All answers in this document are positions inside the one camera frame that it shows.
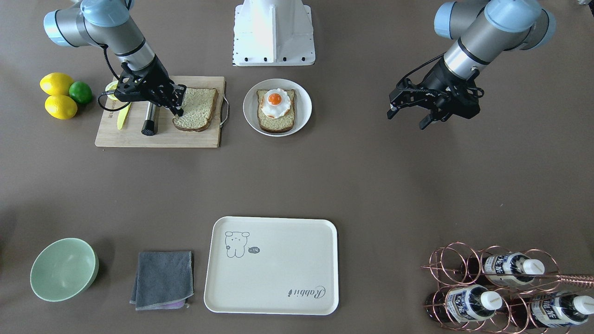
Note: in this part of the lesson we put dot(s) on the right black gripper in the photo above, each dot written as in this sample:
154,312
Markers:
157,76

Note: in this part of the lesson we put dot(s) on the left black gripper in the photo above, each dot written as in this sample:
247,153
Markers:
435,84

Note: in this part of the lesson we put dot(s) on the bread slice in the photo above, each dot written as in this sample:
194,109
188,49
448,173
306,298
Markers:
280,125
199,105

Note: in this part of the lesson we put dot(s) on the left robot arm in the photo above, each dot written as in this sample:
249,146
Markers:
481,30

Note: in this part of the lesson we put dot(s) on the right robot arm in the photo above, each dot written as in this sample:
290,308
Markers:
108,23

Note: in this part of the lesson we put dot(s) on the cream rabbit tray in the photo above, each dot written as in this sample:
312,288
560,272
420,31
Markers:
282,266

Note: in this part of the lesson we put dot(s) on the steel muddler black tip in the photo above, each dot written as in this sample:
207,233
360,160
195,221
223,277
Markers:
150,125

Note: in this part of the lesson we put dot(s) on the yellow plastic knife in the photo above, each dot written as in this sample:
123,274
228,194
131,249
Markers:
122,115

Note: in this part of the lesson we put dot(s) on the wooden cutting board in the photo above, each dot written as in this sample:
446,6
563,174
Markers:
167,136

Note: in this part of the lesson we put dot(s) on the lemon slice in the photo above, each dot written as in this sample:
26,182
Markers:
112,86

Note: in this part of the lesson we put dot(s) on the fried egg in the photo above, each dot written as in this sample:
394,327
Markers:
275,103

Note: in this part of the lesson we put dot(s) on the green lime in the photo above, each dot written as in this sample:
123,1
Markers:
81,92

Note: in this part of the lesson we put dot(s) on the white round plate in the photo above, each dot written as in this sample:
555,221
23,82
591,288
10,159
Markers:
303,104

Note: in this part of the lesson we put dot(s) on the yellow lemon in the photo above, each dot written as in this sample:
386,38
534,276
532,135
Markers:
61,107
56,83

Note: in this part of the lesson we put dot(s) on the grey folded cloth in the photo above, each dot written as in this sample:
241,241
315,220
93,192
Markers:
164,280

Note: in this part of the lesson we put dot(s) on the tea bottle white cap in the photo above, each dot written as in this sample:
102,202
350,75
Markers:
513,269

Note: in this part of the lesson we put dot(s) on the green bowl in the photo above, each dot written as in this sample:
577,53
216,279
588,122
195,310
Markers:
63,270

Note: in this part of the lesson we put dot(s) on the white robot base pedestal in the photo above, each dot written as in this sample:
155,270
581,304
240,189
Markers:
273,33

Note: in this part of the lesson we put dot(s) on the copper wire bottle rack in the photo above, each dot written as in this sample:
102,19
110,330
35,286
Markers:
444,265

